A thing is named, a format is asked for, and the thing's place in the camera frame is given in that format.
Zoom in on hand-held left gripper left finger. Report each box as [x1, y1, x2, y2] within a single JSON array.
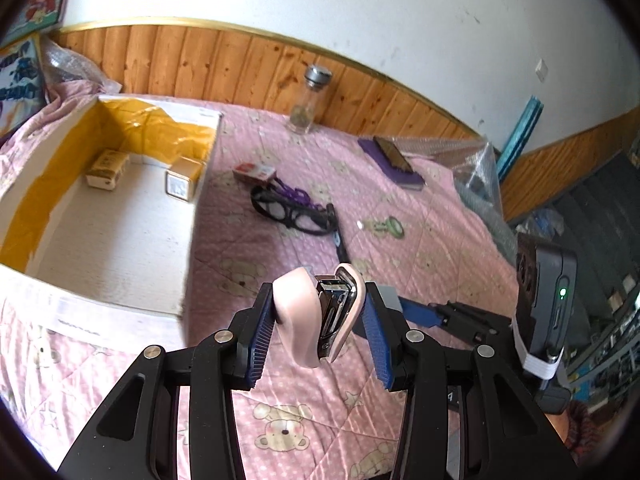
[[57, 281, 277, 480]]

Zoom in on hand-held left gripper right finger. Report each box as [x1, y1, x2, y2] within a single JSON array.
[[361, 281, 582, 480]]

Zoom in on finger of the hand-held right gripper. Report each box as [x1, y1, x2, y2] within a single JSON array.
[[398, 297, 516, 348]]

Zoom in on pink stapler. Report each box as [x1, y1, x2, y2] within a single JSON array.
[[272, 262, 362, 370]]

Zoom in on black pen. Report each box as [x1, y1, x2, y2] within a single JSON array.
[[327, 203, 353, 266]]

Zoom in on black eyeglasses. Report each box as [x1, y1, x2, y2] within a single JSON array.
[[250, 185, 333, 235]]

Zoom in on purple cord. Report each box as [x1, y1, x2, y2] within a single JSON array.
[[272, 177, 326, 213]]

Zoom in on white cardboard box yellow tape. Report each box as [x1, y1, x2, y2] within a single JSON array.
[[0, 92, 223, 320]]

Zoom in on person's right forearm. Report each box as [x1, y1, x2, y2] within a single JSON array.
[[545, 400, 595, 467]]

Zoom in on pink printed blanket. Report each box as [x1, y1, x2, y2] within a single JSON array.
[[0, 80, 521, 480]]

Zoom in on clear plastic bag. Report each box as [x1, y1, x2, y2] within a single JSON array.
[[387, 135, 521, 261], [42, 35, 123, 93]]

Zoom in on purple notebook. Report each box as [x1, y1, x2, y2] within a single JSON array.
[[357, 136, 426, 191]]

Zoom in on black smartphone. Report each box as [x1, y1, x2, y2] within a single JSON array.
[[374, 136, 412, 173]]

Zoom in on blue sticks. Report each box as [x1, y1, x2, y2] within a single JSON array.
[[497, 95, 543, 181]]

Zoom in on small red packet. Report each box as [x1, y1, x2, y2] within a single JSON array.
[[232, 161, 278, 183]]

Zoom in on small gold brown carton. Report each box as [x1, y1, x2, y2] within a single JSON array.
[[165, 156, 206, 202]]

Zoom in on glass bottle metal lid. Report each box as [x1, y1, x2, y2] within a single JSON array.
[[286, 65, 333, 135]]

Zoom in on small yellow carton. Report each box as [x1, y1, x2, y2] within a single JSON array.
[[85, 149, 131, 190]]

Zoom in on blue robot wall poster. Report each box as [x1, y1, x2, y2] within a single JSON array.
[[0, 35, 47, 138]]

